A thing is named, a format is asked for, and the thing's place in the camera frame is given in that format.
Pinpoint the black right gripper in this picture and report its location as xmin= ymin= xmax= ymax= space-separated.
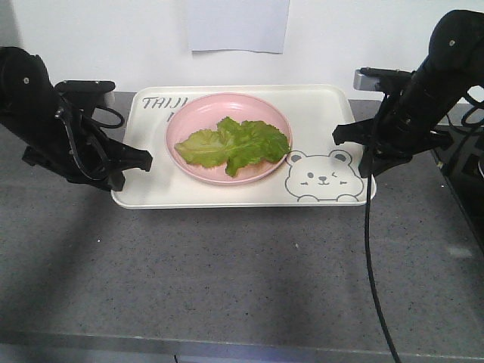
xmin=332 ymin=67 xmax=454 ymax=178

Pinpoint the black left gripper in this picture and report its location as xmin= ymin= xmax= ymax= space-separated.
xmin=22 ymin=80 xmax=153 ymax=191

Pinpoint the cream bear tray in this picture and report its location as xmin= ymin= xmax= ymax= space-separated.
xmin=113 ymin=85 xmax=376 ymax=209

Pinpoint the pink round plate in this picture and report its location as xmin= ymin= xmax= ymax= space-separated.
xmin=165 ymin=92 xmax=292 ymax=185

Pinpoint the green lettuce leaf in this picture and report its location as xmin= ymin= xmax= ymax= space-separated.
xmin=175 ymin=116 xmax=290 ymax=177

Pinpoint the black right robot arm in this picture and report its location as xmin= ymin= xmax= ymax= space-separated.
xmin=333 ymin=10 xmax=483 ymax=178

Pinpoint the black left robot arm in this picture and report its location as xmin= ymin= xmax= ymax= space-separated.
xmin=1 ymin=47 xmax=153 ymax=191

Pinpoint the black gas stove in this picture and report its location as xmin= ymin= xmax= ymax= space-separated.
xmin=433 ymin=125 xmax=483 ymax=247

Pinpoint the white paper sheet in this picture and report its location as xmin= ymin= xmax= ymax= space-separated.
xmin=186 ymin=0 xmax=290 ymax=54

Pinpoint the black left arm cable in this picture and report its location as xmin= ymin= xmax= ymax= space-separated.
xmin=54 ymin=105 xmax=126 ymax=181

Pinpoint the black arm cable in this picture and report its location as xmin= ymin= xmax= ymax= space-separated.
xmin=363 ymin=94 xmax=402 ymax=363
xmin=54 ymin=105 xmax=126 ymax=181

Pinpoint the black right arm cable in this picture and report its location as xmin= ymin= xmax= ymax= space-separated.
xmin=363 ymin=94 xmax=402 ymax=363

